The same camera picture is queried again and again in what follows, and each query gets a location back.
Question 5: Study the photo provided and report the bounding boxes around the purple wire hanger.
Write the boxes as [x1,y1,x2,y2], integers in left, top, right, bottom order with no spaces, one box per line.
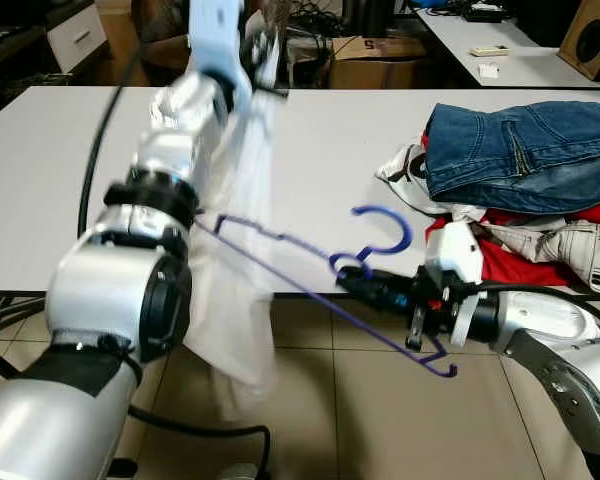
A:
[195,205,459,379]

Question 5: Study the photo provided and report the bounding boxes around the thin white garment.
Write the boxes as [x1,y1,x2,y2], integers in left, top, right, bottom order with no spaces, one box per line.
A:
[185,40,281,421]

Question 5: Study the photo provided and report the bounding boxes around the blue denim jeans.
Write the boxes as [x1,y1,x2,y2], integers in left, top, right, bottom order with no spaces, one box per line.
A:
[423,100,600,214]

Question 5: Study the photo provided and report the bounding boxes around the red garment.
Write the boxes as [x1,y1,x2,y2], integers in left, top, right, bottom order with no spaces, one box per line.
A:
[420,195,600,291]

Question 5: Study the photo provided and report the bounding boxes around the brown chair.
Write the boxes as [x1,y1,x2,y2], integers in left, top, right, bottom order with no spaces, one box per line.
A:
[140,0,196,71]

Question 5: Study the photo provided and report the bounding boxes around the white printed garment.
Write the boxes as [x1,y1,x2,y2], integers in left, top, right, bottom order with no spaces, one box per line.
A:
[375,140,436,209]

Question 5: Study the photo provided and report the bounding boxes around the brown cardboard box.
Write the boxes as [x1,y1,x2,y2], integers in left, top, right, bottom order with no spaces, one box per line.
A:
[330,35,431,89]

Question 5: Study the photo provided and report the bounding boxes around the light grey denim jacket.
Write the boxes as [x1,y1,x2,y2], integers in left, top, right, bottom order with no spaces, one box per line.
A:
[475,218,600,296]

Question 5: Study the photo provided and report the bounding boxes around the white drawer cabinet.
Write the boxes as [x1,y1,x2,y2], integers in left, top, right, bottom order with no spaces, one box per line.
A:
[45,5,109,73]

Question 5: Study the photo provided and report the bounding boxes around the black power strip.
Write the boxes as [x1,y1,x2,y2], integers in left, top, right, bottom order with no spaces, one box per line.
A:
[463,5,508,23]

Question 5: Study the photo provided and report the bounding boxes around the wooden speaker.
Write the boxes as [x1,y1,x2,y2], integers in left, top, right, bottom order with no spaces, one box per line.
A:
[558,0,600,81]

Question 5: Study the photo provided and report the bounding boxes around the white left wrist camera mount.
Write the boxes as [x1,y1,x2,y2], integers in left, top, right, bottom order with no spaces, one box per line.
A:
[188,0,256,106]

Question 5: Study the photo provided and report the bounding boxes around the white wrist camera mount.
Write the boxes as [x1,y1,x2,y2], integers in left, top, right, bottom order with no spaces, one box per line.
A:
[188,0,256,106]
[423,222,484,346]

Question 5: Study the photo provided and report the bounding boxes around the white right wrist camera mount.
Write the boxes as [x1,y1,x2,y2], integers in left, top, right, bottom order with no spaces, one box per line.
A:
[423,222,484,346]

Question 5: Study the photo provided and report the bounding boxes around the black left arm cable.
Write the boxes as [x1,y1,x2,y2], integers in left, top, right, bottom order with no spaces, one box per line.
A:
[77,30,151,241]

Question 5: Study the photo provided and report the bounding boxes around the black floor cable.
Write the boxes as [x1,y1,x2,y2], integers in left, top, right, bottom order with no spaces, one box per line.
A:
[130,405,271,479]

